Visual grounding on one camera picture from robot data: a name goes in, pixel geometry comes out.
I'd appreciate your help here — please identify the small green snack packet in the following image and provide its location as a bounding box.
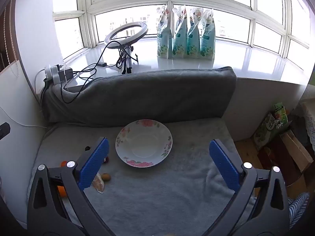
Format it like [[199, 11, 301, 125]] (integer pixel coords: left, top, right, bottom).
[[272, 102, 288, 128]]

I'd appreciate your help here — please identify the teal detergent refill pouch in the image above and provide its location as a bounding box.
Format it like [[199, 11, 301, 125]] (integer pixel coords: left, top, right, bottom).
[[157, 6, 173, 59], [200, 8, 216, 60], [172, 6, 189, 59], [186, 7, 203, 59]]

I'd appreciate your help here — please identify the thin white cable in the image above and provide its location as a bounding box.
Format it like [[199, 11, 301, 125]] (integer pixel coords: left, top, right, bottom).
[[0, 106, 47, 128]]

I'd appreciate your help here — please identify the floral white plate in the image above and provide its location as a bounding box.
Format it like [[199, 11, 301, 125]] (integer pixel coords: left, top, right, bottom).
[[115, 119, 173, 168]]

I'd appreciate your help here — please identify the brown cardboard box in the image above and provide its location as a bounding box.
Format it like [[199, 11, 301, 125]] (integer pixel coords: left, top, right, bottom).
[[281, 130, 314, 172]]

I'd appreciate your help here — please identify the dark grey bolster cushion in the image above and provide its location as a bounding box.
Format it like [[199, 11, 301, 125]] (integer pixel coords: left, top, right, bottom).
[[41, 66, 237, 126]]

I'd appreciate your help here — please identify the peeled pomelo segment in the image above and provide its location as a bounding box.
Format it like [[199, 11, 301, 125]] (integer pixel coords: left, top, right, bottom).
[[92, 173, 105, 193]]

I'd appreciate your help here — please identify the ring light cable with remote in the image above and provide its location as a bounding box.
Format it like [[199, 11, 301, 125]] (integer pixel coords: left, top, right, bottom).
[[74, 43, 123, 79]]

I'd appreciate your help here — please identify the white windowsill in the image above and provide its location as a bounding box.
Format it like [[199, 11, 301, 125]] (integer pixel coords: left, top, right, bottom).
[[61, 39, 310, 85]]

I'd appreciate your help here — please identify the white ring light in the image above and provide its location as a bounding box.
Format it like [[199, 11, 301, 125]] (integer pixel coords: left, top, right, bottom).
[[104, 21, 149, 50]]

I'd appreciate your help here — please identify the black adapter cable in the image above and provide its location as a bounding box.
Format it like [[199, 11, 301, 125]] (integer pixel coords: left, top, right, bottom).
[[60, 63, 104, 104]]

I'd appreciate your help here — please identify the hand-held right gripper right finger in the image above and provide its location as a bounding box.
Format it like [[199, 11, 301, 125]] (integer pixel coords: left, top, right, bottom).
[[204, 139, 290, 236]]

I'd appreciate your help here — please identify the white power strip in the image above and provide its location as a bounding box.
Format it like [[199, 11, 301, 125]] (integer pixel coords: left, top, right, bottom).
[[44, 64, 66, 83]]

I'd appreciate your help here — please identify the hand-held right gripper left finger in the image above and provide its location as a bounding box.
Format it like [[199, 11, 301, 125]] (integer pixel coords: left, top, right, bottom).
[[27, 137, 116, 236]]

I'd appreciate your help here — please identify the large green snack packet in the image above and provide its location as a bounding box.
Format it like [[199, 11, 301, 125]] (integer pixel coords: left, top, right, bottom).
[[253, 113, 277, 150]]

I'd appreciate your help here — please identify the folded tripod stand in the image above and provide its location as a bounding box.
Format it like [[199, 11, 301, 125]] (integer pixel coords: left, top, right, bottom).
[[120, 43, 139, 74]]

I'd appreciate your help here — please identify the white lace cloth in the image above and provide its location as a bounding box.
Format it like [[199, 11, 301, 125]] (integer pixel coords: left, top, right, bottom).
[[301, 101, 315, 153]]

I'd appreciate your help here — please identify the blue striped clothing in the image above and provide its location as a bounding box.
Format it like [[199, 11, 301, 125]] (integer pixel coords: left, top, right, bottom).
[[288, 192, 310, 229]]

